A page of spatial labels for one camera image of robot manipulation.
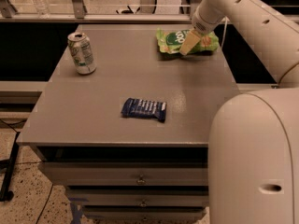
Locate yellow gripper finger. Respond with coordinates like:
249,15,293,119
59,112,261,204
179,29,201,55

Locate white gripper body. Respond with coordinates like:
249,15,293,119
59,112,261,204
192,0,224,35

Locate green rice chip bag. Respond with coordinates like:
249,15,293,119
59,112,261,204
156,29,219,54

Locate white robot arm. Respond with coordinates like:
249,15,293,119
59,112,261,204
180,0,299,224

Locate blue snack bar wrapper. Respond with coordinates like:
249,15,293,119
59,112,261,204
121,98,166,122

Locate white green soda can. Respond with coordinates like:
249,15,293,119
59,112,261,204
67,32,96,75

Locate grey drawer cabinet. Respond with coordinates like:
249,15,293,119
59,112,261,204
18,25,238,222

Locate top grey drawer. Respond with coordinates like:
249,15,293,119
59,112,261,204
39,162,208,186

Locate grey drawer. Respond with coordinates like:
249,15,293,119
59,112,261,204
66,189,209,207
82,206,206,221
39,162,208,186

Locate middle grey drawer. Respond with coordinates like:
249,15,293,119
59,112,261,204
66,189,209,207

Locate bottom grey drawer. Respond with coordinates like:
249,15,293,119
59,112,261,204
82,206,206,221

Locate black stand leg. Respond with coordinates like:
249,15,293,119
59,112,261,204
0,132,20,202

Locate white hanging cable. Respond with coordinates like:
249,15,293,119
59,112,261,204
220,16,229,49

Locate metal railing frame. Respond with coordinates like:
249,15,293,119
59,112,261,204
0,0,299,107

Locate black floor cable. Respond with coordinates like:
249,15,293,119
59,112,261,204
0,119,54,224

